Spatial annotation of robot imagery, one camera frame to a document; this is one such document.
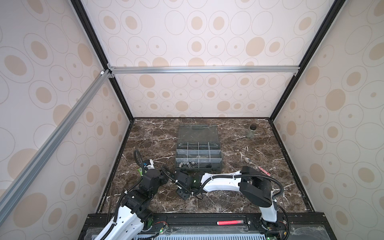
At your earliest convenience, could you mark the clear grey compartment organizer box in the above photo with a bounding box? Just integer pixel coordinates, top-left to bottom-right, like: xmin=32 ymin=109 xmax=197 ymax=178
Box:
xmin=175 ymin=125 xmax=223 ymax=174

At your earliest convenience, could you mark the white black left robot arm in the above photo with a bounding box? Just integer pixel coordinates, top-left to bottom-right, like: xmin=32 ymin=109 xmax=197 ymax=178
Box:
xmin=96 ymin=150 xmax=168 ymax=240

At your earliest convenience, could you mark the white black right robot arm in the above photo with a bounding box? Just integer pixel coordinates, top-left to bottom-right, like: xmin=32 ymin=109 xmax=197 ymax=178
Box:
xmin=161 ymin=165 xmax=284 ymax=223

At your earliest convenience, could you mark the red marker pen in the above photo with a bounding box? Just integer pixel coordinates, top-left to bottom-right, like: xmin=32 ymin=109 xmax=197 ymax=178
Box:
xmin=217 ymin=220 xmax=244 ymax=226

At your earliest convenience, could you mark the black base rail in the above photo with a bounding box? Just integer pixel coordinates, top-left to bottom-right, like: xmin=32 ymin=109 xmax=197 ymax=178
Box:
xmin=78 ymin=212 xmax=337 ymax=240

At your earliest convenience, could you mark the spoon with pink handle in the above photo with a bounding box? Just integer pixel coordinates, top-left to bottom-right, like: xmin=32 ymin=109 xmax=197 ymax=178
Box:
xmin=244 ymin=157 xmax=271 ymax=177

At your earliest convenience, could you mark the horizontal aluminium frame bar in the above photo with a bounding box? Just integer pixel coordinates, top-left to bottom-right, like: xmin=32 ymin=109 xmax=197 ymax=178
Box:
xmin=110 ymin=65 xmax=300 ymax=75

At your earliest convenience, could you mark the diagonal aluminium frame bar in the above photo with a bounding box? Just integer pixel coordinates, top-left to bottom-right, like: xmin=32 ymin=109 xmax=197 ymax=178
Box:
xmin=1 ymin=69 xmax=112 ymax=224

